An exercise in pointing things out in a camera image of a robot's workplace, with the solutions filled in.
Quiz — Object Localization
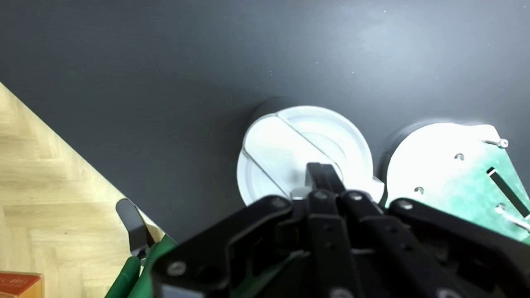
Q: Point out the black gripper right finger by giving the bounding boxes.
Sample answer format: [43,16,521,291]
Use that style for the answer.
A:
[322,162,530,298]

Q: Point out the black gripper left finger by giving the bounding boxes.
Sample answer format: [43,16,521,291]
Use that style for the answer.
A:
[150,162,336,298]

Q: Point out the stainless steel bottle with handle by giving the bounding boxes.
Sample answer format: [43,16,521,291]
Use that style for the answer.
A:
[235,104,387,210]

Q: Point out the orange cardboard box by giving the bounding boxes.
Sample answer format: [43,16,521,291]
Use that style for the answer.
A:
[0,271,44,298]

